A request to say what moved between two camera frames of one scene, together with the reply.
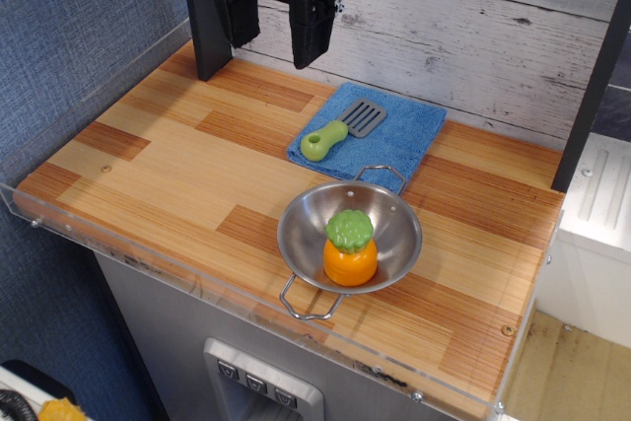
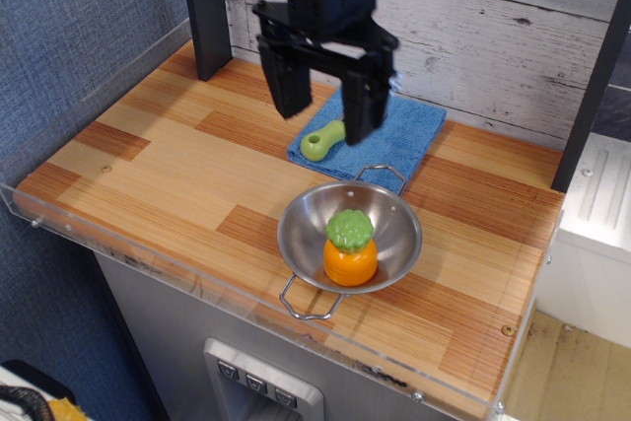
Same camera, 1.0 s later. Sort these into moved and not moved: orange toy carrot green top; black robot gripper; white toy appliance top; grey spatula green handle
Moved: black robot gripper
Not moved: orange toy carrot green top; white toy appliance top; grey spatula green handle
